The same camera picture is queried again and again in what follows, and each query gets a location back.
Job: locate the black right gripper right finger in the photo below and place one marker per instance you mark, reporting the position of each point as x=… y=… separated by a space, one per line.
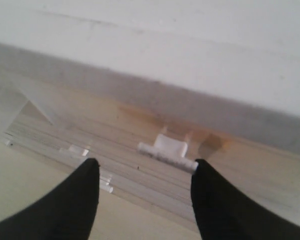
x=224 y=212

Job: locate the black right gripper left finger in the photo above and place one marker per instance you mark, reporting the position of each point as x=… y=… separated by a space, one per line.
x=66 y=212

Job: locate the yellow sponge wedge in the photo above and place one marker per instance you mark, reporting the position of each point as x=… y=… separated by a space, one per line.
x=202 y=142

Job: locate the clear middle wide drawer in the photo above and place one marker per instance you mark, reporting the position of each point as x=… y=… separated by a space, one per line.
x=123 y=181

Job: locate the white plastic drawer cabinet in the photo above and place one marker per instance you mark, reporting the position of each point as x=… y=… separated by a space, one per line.
x=232 y=66

